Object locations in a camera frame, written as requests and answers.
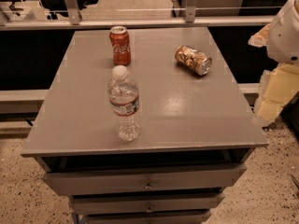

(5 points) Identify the clear plastic water bottle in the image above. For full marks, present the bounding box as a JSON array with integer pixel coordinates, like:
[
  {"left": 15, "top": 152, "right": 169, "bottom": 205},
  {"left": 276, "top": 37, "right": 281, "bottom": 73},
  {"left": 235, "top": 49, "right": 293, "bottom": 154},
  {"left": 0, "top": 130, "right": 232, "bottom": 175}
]
[{"left": 107, "top": 65, "right": 141, "bottom": 141}]

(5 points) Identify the orange soda can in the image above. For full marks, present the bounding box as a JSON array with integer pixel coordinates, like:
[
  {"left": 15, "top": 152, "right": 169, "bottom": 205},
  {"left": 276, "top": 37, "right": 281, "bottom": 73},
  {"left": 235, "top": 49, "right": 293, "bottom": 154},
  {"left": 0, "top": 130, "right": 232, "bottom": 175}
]
[{"left": 175, "top": 46, "right": 212, "bottom": 77}]

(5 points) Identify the grey drawer cabinet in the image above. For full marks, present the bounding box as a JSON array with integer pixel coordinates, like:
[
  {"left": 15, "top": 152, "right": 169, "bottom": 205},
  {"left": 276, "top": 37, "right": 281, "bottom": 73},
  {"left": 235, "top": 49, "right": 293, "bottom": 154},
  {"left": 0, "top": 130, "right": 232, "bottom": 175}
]
[{"left": 20, "top": 26, "right": 270, "bottom": 224}]

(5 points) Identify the top grey drawer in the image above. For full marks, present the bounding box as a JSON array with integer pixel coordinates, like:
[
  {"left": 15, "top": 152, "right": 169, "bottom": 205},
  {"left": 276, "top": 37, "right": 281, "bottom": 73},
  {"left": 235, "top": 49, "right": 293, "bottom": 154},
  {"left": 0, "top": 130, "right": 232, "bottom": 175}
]
[{"left": 44, "top": 163, "right": 246, "bottom": 196}]

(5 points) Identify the grey drawer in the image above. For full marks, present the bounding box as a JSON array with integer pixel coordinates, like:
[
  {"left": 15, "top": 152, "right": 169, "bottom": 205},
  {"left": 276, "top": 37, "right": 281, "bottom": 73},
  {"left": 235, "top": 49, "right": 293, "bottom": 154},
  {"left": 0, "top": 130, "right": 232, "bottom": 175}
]
[
  {"left": 44, "top": 163, "right": 246, "bottom": 196},
  {"left": 71, "top": 192, "right": 224, "bottom": 215},
  {"left": 86, "top": 210, "right": 211, "bottom": 224}
]

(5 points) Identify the middle grey drawer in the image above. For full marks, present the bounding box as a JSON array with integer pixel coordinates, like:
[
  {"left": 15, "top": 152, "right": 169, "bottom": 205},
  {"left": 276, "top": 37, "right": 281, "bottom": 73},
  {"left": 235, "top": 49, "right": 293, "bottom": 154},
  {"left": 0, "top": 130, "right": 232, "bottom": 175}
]
[{"left": 71, "top": 192, "right": 224, "bottom": 215}]

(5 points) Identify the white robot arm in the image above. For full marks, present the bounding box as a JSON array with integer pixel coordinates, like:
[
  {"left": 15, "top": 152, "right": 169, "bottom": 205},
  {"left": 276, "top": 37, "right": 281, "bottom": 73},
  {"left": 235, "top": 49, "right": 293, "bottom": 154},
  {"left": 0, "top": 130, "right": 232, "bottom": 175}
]
[{"left": 249, "top": 0, "right": 299, "bottom": 127}]

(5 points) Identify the bottom grey drawer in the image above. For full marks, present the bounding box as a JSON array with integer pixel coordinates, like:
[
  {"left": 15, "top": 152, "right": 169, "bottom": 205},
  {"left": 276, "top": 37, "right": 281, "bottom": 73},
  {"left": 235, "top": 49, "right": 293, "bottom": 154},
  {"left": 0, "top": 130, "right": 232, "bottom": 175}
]
[{"left": 86, "top": 210, "right": 211, "bottom": 224}]

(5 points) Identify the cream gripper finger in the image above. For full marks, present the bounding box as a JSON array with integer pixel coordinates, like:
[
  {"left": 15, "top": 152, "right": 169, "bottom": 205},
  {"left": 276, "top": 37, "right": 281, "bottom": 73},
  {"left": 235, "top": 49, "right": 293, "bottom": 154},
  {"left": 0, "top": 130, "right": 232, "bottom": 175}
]
[
  {"left": 253, "top": 63, "right": 299, "bottom": 127},
  {"left": 248, "top": 24, "right": 270, "bottom": 48}
]

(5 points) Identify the grey metal railing frame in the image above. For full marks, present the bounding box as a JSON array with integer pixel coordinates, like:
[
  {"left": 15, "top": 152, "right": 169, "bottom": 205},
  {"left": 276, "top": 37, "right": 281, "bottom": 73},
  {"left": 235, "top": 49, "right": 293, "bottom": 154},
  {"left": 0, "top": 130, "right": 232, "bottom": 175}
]
[{"left": 0, "top": 0, "right": 299, "bottom": 114}]

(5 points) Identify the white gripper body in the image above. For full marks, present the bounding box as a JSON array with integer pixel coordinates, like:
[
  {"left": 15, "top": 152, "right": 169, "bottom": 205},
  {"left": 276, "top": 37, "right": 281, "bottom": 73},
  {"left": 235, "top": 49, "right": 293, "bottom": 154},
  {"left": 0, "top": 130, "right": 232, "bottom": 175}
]
[{"left": 267, "top": 0, "right": 299, "bottom": 65}]

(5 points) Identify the red Coca-Cola can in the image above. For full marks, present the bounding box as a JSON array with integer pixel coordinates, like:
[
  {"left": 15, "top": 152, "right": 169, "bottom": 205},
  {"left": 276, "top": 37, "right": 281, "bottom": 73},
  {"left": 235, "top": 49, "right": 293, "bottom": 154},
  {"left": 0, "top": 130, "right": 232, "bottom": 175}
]
[{"left": 109, "top": 26, "right": 131, "bottom": 65}]

